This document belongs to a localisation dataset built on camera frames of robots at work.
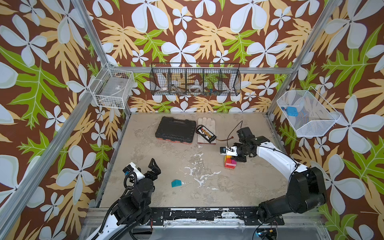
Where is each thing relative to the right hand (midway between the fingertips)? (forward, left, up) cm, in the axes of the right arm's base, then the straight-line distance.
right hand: (232, 152), depth 88 cm
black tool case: (+20, +35, -4) cm, 41 cm away
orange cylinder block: (-3, +3, 0) cm, 4 cm away
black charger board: (+18, +13, -6) cm, 23 cm away
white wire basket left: (+29, +70, +26) cm, 80 cm away
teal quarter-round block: (-15, +33, -8) cm, 37 cm away
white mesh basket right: (+9, -41, +21) cm, 47 cm away
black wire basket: (+44, +21, +22) cm, 53 cm away
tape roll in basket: (+39, +21, +18) cm, 47 cm away
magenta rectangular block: (-6, 0, -3) cm, 6 cm away
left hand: (-10, +47, +8) cm, 48 cm away
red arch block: (-7, +1, -5) cm, 9 cm away
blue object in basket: (+18, -35, +16) cm, 43 cm away
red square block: (-4, +2, -2) cm, 5 cm away
